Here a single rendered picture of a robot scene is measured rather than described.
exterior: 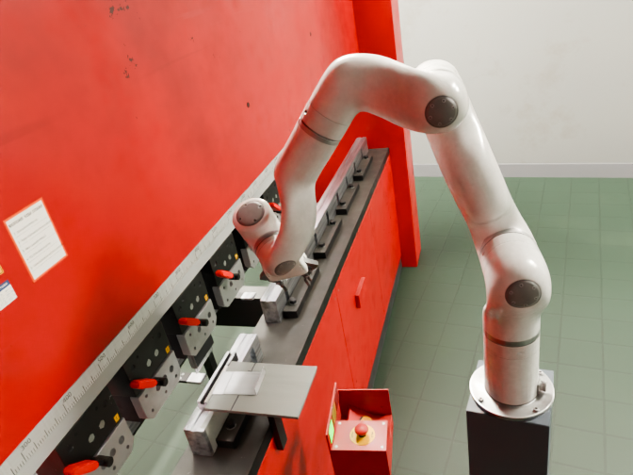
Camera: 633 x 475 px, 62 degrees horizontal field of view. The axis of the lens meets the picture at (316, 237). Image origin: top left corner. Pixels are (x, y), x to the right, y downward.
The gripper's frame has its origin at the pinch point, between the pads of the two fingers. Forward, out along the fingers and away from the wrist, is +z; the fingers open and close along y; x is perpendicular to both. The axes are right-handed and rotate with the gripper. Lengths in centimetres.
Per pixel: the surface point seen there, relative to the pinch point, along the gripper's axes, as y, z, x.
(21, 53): 23, -72, -11
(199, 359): 30.2, 8.1, 11.8
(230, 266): 20.0, 6.4, -13.1
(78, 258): 28, -45, 11
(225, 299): 22.2, 7.8, -3.8
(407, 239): -31, 195, -121
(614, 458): -89, 140, 36
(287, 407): 9.7, 16.2, 26.2
